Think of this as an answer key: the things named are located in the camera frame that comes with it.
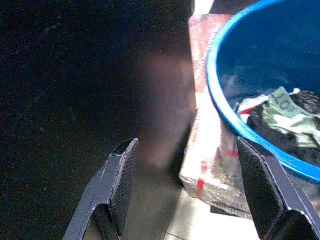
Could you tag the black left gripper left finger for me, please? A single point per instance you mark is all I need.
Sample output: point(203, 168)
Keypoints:
point(117, 180)

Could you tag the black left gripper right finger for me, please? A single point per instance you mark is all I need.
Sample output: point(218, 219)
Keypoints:
point(265, 190)

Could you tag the black garment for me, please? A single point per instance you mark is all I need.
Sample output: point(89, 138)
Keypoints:
point(272, 140)

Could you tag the green printed garment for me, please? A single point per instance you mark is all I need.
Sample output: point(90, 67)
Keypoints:
point(287, 117)

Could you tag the white and red garment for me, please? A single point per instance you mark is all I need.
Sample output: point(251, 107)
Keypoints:
point(250, 103)

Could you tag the red and white cardboard box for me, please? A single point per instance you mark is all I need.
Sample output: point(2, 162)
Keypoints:
point(200, 75)

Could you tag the blue plastic basin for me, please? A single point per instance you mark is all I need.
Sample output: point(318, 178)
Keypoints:
point(252, 50)

